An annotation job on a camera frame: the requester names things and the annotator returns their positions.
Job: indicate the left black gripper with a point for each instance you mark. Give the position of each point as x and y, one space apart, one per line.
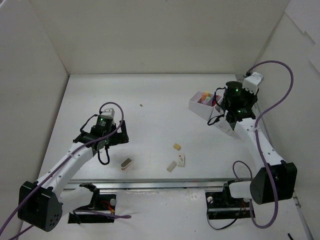
122 132

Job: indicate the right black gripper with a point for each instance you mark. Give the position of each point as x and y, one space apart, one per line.
231 120

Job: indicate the orange highlighter marker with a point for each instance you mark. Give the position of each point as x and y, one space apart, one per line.
206 95

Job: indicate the tan eraser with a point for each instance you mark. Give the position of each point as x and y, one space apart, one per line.
177 146

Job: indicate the white eraser with label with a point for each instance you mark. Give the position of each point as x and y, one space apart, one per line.
181 160

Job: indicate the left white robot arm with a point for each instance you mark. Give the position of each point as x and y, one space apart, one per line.
43 203

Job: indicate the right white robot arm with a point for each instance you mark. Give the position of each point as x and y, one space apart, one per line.
275 178

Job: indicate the purple divided organizer box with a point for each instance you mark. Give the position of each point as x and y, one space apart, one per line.
210 112

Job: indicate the grey white eraser block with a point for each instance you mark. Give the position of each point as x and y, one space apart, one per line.
171 166

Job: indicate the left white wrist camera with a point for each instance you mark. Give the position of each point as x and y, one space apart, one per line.
107 113

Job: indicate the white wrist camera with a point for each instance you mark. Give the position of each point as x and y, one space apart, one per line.
107 113
251 83

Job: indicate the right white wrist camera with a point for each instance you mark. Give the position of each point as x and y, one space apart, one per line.
251 83

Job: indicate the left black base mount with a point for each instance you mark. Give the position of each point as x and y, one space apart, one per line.
100 202

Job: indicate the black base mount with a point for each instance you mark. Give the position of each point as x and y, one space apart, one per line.
221 206
100 202

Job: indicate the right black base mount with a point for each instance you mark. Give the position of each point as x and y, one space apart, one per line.
221 206

